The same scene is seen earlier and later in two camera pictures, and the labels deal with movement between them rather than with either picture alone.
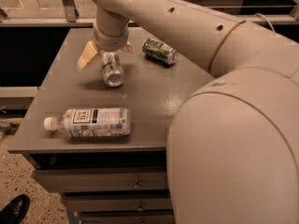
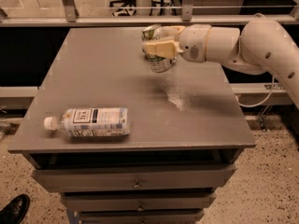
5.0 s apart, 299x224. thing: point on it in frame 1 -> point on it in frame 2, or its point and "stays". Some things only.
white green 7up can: [112, 70] -> [151, 34]
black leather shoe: [16, 208] stays
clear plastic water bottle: [92, 122] stays
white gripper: [112, 42] -> [192, 43]
